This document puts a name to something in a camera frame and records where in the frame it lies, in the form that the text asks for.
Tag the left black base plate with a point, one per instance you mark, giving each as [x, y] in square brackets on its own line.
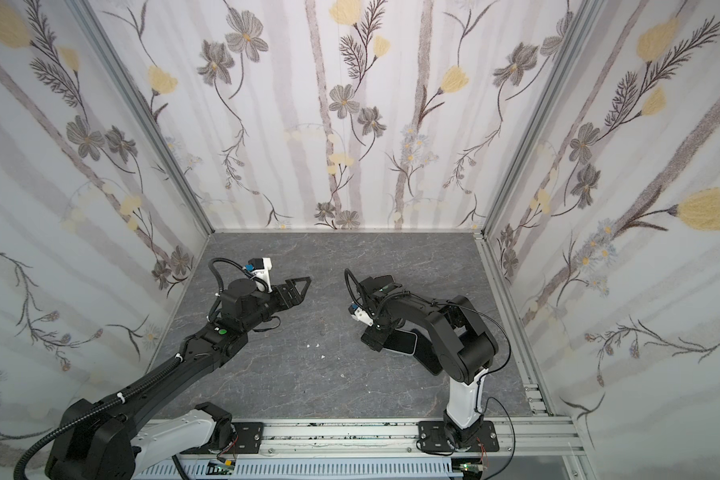
[248, 438]

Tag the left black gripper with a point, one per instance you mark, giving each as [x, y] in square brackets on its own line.
[279, 295]

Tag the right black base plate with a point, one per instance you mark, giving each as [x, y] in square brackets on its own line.
[438, 437]

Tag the aluminium mounting rail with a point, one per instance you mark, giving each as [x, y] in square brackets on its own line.
[397, 437]

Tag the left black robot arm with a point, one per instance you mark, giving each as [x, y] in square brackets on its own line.
[109, 439]

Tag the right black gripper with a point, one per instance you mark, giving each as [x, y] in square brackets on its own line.
[375, 335]

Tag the black phone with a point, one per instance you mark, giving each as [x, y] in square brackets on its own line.
[401, 342]
[425, 354]

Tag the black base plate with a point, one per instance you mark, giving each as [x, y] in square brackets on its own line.
[248, 438]
[438, 437]

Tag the white slotted cable duct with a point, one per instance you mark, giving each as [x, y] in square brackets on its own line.
[330, 468]

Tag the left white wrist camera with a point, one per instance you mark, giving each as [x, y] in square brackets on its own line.
[258, 269]

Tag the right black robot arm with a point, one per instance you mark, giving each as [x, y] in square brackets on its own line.
[444, 336]

